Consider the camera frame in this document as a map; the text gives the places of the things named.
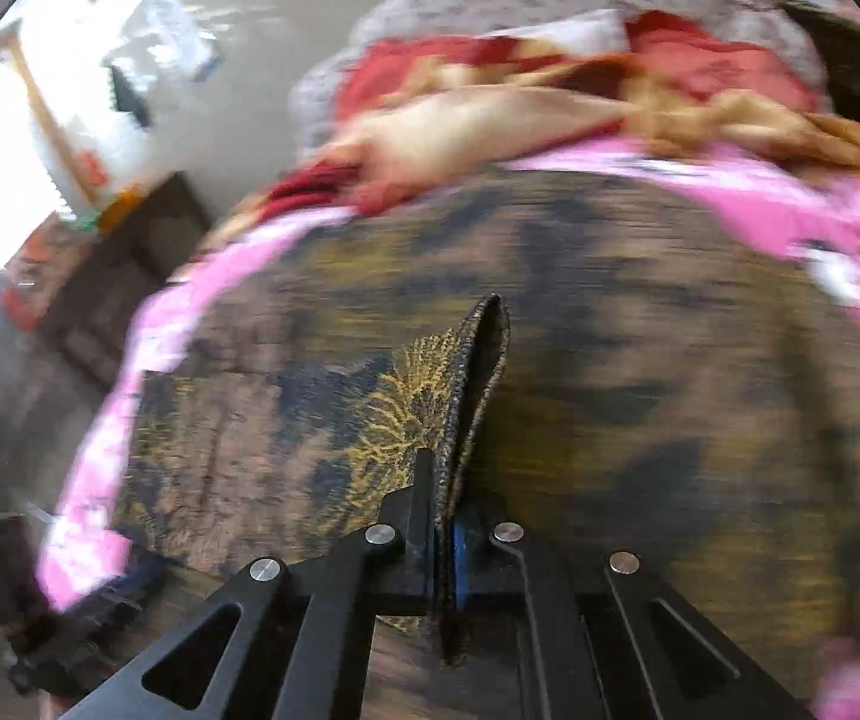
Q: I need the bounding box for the dark floral batik garment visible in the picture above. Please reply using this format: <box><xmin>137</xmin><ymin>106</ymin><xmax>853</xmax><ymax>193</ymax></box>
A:
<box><xmin>109</xmin><ymin>167</ymin><xmax>860</xmax><ymax>720</ymax></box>

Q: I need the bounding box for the dark wooden side table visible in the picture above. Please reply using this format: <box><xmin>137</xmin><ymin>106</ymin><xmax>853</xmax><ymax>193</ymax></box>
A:
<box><xmin>37</xmin><ymin>172</ymin><xmax>212</xmax><ymax>394</ymax></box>

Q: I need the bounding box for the pink penguin bed blanket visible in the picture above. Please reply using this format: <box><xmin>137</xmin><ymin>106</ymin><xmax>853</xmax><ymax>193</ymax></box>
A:
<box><xmin>35</xmin><ymin>136</ymin><xmax>860</xmax><ymax>720</ymax></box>

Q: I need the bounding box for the red and gold satin quilt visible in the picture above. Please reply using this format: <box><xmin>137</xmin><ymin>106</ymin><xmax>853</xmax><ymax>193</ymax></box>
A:
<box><xmin>199</xmin><ymin>11</ymin><xmax>860</xmax><ymax>252</ymax></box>

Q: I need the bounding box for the white small pillow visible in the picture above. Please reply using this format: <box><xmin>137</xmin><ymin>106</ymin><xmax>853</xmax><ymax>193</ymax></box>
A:
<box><xmin>487</xmin><ymin>8</ymin><xmax>630</xmax><ymax>55</ymax></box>

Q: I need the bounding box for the grey floral pillow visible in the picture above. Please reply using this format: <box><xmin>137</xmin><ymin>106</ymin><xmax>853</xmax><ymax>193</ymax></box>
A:
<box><xmin>288</xmin><ymin>0</ymin><xmax>830</xmax><ymax>156</ymax></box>

